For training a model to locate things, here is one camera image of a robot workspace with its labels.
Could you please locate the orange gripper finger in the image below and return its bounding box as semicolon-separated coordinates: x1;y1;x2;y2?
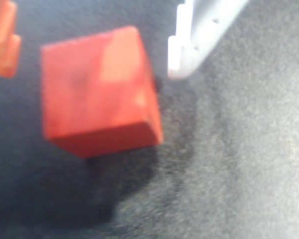
0;0;22;78

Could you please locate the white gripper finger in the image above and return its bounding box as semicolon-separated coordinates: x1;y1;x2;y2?
167;0;250;80

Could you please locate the red cube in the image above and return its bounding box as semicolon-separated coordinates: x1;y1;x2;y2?
39;25;164;159

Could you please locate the black felt mat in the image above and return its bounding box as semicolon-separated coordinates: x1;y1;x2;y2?
0;0;299;239

